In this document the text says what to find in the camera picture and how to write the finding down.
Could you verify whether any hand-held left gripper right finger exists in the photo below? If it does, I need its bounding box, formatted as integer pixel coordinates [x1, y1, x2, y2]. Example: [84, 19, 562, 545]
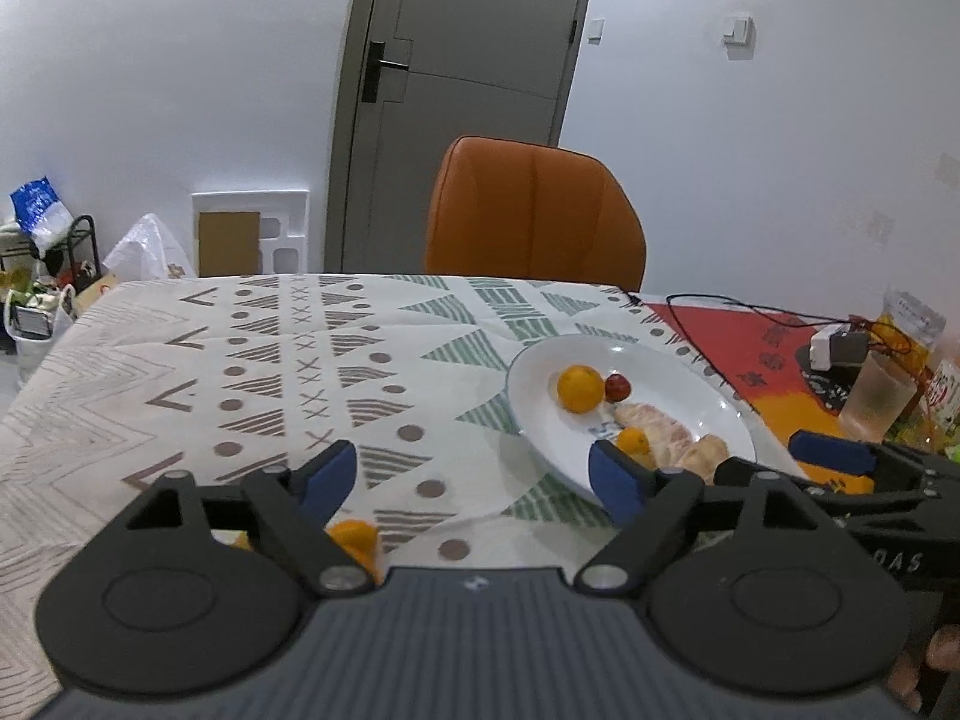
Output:
[576, 441, 835, 595]

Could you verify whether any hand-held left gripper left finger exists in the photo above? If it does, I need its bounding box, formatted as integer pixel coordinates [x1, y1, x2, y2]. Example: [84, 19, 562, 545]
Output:
[124, 441, 377, 601]

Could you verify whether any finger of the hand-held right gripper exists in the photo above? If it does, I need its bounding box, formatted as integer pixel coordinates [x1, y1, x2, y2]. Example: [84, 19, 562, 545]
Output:
[712, 456, 833, 500]
[787, 430, 960, 482]

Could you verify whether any small peeled pomelo segment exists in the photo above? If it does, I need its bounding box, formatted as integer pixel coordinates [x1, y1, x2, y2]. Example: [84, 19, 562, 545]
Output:
[664, 435, 730, 485]

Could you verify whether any large peeled pomelo segment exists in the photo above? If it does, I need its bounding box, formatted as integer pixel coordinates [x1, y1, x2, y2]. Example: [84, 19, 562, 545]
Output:
[613, 403, 710, 470]

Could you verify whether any white plate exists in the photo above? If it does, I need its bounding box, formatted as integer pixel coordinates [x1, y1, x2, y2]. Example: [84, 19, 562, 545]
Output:
[508, 334, 756, 507]

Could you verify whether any person's right hand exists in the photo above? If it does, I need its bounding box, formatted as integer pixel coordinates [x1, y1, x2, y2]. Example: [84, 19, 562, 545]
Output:
[885, 607, 960, 717]

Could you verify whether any frosted glass cup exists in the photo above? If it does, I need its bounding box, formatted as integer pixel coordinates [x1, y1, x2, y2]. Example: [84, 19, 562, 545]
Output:
[838, 350, 919, 442]

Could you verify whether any white grey power adapter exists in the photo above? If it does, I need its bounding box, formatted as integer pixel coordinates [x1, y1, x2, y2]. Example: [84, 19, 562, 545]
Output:
[810, 325, 871, 372]

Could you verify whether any red orange table mat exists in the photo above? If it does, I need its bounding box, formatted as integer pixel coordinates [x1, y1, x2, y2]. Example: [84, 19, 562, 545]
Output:
[641, 301, 960, 458]

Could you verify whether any patterned tablecloth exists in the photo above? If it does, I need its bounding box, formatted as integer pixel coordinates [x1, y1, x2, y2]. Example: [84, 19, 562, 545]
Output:
[0, 272, 811, 608]

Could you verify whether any clear yellow snack packet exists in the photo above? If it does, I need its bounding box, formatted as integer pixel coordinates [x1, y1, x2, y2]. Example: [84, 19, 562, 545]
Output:
[872, 286, 947, 361]

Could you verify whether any white foam packaging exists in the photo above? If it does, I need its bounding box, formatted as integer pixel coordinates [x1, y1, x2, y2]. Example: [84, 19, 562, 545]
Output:
[190, 189, 311, 278]

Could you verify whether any orange chair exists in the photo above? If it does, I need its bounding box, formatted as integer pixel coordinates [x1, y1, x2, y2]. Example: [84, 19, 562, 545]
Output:
[424, 136, 647, 293]

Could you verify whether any clear plastic bag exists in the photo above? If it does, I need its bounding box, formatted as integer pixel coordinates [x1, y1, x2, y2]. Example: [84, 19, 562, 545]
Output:
[103, 213, 197, 283]

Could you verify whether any brown paper bag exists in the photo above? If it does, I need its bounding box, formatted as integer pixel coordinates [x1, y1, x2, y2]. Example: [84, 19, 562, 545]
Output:
[73, 274, 122, 310]

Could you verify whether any white tote bag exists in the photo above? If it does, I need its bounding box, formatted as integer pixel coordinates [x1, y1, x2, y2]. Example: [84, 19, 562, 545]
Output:
[3, 283, 77, 365]

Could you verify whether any blue plastic bag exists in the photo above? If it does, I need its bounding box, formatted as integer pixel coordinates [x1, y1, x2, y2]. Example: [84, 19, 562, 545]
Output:
[10, 176, 74, 250]

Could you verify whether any grey door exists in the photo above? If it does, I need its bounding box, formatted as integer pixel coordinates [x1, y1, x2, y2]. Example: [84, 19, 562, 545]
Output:
[324, 0, 601, 275]

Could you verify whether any black cable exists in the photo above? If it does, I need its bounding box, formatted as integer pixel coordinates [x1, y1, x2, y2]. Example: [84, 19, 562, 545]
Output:
[619, 289, 912, 391]

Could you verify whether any black door handle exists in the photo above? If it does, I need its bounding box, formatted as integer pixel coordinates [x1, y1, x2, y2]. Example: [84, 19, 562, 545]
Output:
[363, 40, 410, 103]

